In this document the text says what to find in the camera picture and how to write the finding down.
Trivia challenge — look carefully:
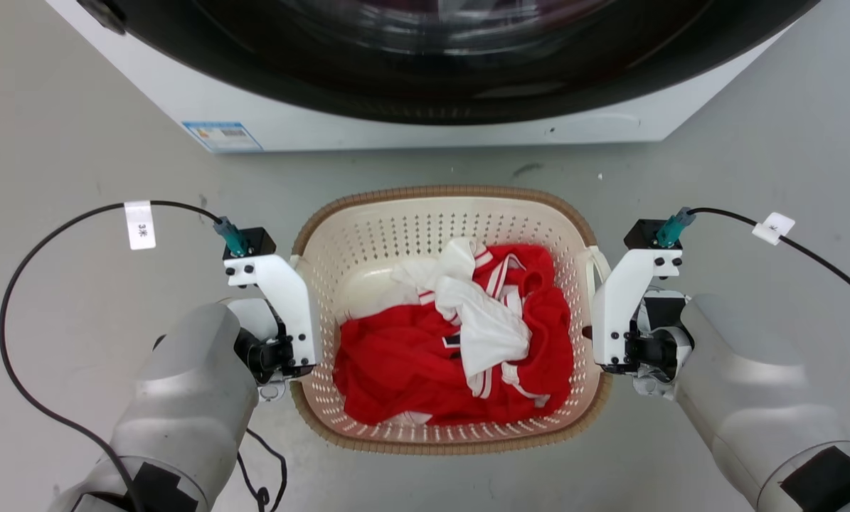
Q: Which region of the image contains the white garment with red stripes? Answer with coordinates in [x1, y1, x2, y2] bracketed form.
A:
[390, 238, 552, 408]

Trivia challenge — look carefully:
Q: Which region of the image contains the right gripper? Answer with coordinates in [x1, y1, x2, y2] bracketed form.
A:
[582, 288, 694, 400]

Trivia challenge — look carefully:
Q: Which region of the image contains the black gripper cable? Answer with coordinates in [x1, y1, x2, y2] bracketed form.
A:
[688, 207, 850, 316]
[0, 200, 221, 512]

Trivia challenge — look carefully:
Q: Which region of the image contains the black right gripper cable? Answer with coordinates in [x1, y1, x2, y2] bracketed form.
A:
[688, 207, 850, 316]

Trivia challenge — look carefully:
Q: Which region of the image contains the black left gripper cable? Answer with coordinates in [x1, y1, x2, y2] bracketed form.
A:
[0, 200, 221, 512]

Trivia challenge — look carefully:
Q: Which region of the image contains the white washing machine body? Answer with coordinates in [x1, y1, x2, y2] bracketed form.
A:
[46, 0, 797, 154]

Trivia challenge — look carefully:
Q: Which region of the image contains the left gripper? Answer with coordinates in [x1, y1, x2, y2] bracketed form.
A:
[220, 297, 317, 403]

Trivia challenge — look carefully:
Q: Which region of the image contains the teal cable connector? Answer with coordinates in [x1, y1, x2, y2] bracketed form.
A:
[655, 206, 698, 249]
[213, 216, 250, 257]

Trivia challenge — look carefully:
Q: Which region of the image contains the white paper cable tag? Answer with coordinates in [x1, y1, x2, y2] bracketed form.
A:
[124, 201, 157, 251]
[752, 212, 797, 247]

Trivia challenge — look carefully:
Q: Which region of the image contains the thin black looped cable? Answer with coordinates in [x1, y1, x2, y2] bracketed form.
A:
[235, 427, 289, 512]

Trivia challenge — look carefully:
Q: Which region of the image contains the blue energy label sticker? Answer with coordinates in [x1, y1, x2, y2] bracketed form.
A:
[181, 121, 264, 153]

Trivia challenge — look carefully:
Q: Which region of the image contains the black round washing machine door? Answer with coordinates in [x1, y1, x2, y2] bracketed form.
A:
[76, 0, 821, 127]

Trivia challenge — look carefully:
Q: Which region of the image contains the cream plastic laundry basket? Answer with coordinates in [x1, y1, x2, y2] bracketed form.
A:
[289, 186, 615, 457]

